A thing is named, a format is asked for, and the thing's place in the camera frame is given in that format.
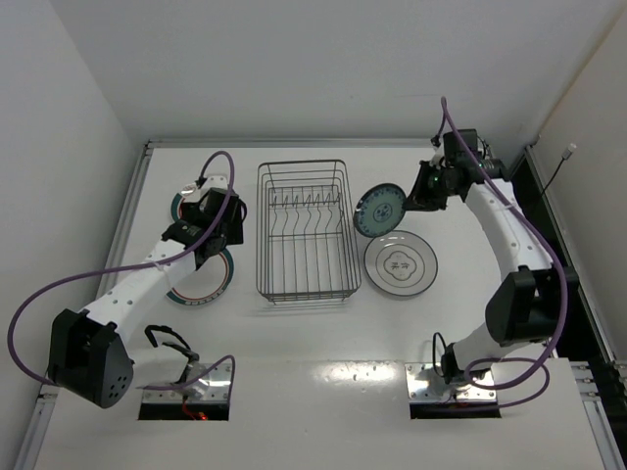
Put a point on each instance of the white plate with characters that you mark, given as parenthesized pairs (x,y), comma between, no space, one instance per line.
(401,264)

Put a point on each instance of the green red rimmed plate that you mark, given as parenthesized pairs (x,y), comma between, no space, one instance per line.
(175,205)
(205,285)

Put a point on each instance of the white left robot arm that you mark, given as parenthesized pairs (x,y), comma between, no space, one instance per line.
(101,351)

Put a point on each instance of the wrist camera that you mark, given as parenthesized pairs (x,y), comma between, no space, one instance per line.
(448,146)
(195,190)

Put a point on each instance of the near green red rimmed plate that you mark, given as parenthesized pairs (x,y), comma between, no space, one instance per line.
(205,285)

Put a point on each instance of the metal base plate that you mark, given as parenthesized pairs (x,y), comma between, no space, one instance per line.
(426,387)
(211,389)

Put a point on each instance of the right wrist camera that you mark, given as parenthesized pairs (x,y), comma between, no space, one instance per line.
(448,146)

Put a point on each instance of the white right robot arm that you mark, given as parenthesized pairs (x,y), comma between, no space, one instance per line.
(531,304)

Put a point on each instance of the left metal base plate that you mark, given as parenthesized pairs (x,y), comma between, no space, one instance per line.
(211,389)

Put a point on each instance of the blue patterned green plate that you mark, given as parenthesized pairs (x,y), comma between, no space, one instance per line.
(380,210)

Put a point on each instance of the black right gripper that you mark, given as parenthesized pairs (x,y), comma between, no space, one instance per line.
(423,185)

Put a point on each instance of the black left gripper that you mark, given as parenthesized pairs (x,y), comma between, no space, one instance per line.
(227,215)

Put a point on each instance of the grey wire dish rack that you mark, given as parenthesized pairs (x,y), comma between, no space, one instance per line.
(306,243)

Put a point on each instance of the far green red rimmed plate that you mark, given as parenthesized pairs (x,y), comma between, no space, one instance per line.
(175,205)

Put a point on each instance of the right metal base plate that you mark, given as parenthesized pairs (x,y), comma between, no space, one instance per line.
(426,387)

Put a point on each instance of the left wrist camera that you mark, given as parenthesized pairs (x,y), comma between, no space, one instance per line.
(195,190)

